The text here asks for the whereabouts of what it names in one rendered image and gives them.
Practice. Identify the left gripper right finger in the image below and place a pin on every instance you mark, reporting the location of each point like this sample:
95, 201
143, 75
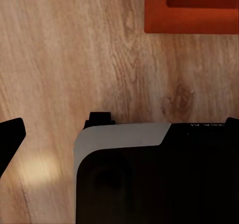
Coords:
231, 133

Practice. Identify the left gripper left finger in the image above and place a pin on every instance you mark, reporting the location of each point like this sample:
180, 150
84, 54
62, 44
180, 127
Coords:
12, 134

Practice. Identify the storage box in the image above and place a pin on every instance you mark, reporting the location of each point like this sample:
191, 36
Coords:
191, 16

